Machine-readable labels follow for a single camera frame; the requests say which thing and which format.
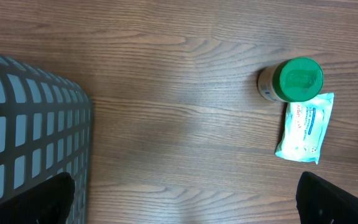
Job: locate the teal wet wipes pack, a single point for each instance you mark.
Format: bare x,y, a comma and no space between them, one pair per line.
305,127

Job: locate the green lid jar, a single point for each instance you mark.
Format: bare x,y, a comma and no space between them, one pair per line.
294,80

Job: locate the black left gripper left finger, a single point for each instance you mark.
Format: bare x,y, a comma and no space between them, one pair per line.
47,203

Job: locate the grey plastic mesh basket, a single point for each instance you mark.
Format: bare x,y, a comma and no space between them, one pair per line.
46,124

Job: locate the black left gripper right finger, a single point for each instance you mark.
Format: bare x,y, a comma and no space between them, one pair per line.
321,202

